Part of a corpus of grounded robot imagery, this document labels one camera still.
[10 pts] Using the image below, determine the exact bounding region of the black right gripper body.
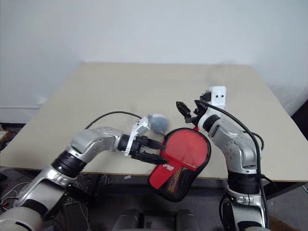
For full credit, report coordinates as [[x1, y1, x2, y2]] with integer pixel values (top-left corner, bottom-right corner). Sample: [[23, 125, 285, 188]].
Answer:
[[184, 91, 213, 126]]

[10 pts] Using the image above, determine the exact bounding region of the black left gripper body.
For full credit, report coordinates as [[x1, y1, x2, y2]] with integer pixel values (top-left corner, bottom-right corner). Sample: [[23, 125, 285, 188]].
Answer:
[[131, 136, 148, 160]]

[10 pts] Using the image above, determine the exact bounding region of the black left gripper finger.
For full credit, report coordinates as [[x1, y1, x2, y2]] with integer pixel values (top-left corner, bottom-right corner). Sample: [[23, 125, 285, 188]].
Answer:
[[142, 153, 167, 166], [143, 136, 166, 148]]

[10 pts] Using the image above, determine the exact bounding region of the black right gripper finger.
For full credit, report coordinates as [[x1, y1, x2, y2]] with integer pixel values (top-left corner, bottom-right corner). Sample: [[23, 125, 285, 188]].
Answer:
[[193, 99, 205, 114], [176, 101, 193, 119]]

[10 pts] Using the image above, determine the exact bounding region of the red and black paddle case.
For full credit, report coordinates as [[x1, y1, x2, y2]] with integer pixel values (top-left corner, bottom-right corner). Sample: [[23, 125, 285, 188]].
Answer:
[[147, 127, 212, 203]]

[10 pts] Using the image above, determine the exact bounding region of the red table tennis paddle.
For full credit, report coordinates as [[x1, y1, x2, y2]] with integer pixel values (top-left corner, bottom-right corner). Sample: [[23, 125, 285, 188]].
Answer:
[[164, 130, 209, 193]]

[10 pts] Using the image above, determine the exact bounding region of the grey fuzzy ball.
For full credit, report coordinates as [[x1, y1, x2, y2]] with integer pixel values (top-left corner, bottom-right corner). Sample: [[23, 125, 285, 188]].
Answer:
[[147, 113, 169, 136]]

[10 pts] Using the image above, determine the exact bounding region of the beige table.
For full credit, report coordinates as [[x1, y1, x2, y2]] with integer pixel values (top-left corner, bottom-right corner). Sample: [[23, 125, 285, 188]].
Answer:
[[0, 62, 308, 200]]

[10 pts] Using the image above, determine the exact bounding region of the cardboard box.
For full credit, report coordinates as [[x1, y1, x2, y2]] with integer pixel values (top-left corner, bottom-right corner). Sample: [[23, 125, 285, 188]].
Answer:
[[0, 129, 11, 143]]

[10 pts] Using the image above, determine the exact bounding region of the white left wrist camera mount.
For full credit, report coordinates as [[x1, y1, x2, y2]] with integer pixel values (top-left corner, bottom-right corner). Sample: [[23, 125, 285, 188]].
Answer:
[[123, 116, 151, 157]]

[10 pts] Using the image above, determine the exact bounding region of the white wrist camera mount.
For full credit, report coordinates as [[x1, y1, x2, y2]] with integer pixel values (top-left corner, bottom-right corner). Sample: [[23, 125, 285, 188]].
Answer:
[[197, 86, 228, 128], [123, 116, 151, 157]]

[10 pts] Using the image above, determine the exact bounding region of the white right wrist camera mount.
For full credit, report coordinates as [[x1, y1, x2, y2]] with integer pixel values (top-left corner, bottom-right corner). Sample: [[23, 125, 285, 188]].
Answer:
[[197, 86, 228, 128]]

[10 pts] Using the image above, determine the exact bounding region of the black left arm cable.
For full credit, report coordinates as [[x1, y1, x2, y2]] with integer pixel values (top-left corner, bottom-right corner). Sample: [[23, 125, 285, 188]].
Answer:
[[85, 111, 143, 129]]

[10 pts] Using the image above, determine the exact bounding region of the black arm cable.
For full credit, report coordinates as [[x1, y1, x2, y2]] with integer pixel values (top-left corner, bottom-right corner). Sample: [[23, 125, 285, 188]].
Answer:
[[206, 103, 277, 229], [85, 111, 143, 129]]

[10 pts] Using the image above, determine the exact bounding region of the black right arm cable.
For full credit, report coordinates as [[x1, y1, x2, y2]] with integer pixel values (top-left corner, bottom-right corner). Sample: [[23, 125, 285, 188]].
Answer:
[[206, 103, 277, 229]]

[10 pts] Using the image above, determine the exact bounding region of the tangle of white wires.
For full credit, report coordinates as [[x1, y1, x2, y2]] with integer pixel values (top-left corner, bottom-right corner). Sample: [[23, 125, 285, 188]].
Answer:
[[0, 179, 33, 212]]

